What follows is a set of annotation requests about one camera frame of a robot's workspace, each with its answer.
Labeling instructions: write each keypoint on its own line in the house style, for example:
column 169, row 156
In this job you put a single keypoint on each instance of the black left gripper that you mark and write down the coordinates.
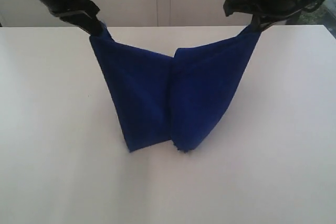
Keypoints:
column 80, row 13

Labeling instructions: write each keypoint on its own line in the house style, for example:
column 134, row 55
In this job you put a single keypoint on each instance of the blue terry towel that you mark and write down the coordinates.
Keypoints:
column 178, row 98

